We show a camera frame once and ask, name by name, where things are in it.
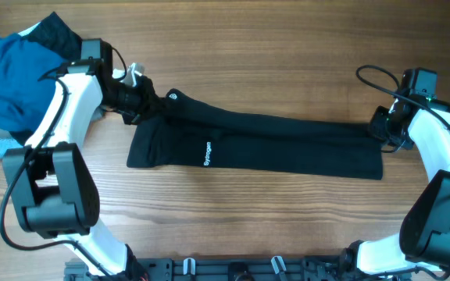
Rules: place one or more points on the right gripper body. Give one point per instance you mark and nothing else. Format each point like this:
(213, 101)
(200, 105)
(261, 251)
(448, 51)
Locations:
(380, 126)

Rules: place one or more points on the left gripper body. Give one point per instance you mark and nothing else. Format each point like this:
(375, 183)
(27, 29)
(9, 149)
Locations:
(143, 98)

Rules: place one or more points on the black sports shirt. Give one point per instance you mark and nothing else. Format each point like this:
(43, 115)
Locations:
(184, 131)

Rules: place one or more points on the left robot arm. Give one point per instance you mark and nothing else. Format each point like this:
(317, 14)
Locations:
(51, 198)

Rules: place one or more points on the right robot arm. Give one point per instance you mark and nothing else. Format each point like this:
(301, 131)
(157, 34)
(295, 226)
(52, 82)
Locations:
(416, 119)

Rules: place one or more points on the black folded garment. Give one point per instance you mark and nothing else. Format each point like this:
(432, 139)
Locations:
(53, 34)

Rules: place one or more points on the left white rail clip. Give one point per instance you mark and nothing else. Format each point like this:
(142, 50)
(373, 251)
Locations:
(189, 267)

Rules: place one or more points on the white rail clip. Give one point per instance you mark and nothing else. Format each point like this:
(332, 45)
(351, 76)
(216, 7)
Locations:
(189, 267)
(278, 265)

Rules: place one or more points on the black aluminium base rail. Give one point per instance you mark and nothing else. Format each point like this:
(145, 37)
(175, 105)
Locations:
(313, 268)

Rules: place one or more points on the right white rail clip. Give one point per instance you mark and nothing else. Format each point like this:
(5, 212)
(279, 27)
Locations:
(278, 265)

